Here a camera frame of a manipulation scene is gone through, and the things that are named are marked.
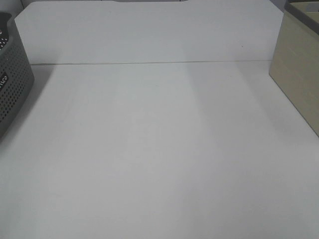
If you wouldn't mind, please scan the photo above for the beige plastic storage bin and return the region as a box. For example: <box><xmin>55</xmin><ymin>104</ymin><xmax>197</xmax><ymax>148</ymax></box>
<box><xmin>269</xmin><ymin>0</ymin><xmax>319</xmax><ymax>133</ymax></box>

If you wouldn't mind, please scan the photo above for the grey perforated plastic basket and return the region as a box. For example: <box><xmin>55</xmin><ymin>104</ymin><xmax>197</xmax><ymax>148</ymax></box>
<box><xmin>0</xmin><ymin>11</ymin><xmax>34</xmax><ymax>136</ymax></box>

